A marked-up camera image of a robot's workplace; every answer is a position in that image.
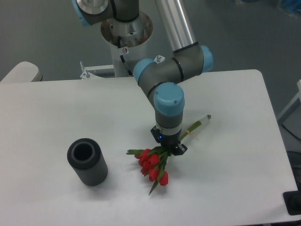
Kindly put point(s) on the white furniture frame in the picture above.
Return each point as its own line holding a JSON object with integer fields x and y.
{"x": 292, "y": 105}

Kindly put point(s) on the red tulip bouquet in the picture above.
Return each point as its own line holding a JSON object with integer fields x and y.
{"x": 153, "y": 161}

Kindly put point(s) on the black table cable grommet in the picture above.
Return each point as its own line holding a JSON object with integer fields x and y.
{"x": 293, "y": 202}

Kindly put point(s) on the white chair armrest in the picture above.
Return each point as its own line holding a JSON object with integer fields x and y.
{"x": 23, "y": 72}

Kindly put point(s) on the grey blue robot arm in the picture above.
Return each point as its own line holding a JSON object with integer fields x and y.
{"x": 159, "y": 79}

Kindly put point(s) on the dark grey ribbed vase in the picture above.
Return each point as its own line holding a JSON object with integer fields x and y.
{"x": 86, "y": 158}

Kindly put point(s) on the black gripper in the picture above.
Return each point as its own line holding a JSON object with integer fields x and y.
{"x": 172, "y": 142}

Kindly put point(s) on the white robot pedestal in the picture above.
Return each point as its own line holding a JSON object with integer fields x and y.
{"x": 128, "y": 44}

